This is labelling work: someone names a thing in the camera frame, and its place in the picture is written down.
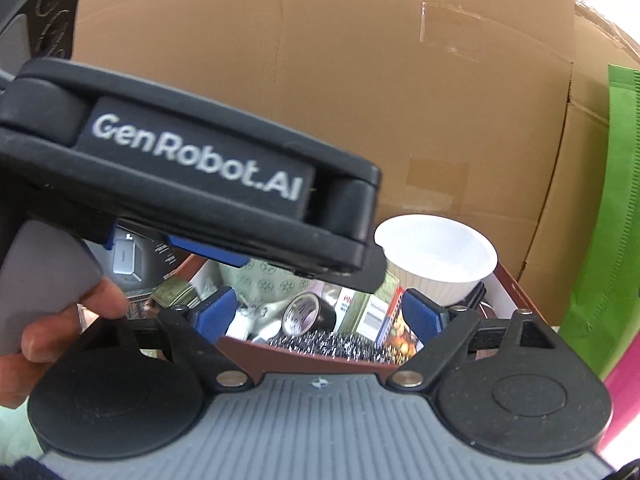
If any olive green small box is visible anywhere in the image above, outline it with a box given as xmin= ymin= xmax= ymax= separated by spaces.
xmin=151 ymin=276 xmax=201 ymax=309

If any person left hand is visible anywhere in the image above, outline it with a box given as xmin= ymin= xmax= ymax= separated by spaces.
xmin=1 ymin=278 xmax=129 ymax=408

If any colourful card pack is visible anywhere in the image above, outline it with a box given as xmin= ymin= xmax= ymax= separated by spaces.
xmin=375 ymin=286 xmax=419 ymax=359

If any brown storage box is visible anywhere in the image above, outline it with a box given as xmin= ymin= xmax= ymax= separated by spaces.
xmin=169 ymin=253 xmax=551 ymax=380

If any white paper cup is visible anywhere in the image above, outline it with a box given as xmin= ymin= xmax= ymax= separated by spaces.
xmin=374 ymin=214 xmax=498 ymax=307

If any black charger box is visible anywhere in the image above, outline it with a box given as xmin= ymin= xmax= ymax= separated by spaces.
xmin=86 ymin=222 xmax=189 ymax=297

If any black steel scrubber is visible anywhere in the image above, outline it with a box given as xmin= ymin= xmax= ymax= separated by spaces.
xmin=267 ymin=332 xmax=408 ymax=365

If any black tape roll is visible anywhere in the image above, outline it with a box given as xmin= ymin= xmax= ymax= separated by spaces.
xmin=282 ymin=292 xmax=336 ymax=337

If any green fabric bag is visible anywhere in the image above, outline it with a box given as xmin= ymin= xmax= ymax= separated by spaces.
xmin=560 ymin=65 xmax=639 ymax=379

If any large cardboard box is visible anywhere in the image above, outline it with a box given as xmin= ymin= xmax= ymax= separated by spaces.
xmin=74 ymin=0 xmax=639 ymax=325

